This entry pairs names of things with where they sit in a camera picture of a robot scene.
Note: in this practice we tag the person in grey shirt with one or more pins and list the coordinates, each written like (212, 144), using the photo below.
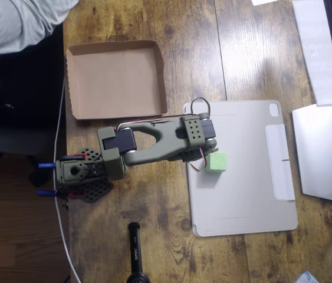
(6, 23)

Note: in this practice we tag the white paper piece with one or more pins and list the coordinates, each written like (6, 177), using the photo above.
(262, 2)

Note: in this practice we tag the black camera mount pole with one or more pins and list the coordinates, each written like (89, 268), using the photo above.
(136, 253)

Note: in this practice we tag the brown cardboard tray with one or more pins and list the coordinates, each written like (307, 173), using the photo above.
(115, 82)

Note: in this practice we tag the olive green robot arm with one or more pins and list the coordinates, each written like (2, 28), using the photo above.
(165, 138)

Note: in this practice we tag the black chair caster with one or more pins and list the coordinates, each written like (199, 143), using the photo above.
(39, 179)

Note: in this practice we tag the silver monitor stand base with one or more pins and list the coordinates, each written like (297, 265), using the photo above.
(322, 153)

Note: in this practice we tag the tablet in beige folio case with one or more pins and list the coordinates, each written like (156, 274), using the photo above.
(242, 177)

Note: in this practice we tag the white blue packet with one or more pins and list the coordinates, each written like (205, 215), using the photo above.
(307, 277)

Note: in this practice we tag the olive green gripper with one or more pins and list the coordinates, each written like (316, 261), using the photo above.
(193, 156)

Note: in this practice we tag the green foam cube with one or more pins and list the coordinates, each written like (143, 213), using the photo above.
(216, 161)

